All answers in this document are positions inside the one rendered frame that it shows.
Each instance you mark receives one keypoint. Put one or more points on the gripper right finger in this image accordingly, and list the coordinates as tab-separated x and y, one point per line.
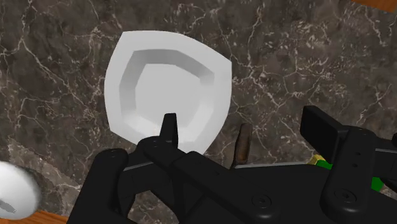
347	167

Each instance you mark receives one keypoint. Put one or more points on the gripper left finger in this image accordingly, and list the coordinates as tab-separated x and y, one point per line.
173	167

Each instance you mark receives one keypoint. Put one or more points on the green and yellow object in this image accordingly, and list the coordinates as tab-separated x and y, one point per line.
322	161

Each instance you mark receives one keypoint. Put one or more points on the white squarish plate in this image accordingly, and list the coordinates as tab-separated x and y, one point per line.
169	90

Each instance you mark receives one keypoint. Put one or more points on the white round object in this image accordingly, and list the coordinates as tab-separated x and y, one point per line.
15	192

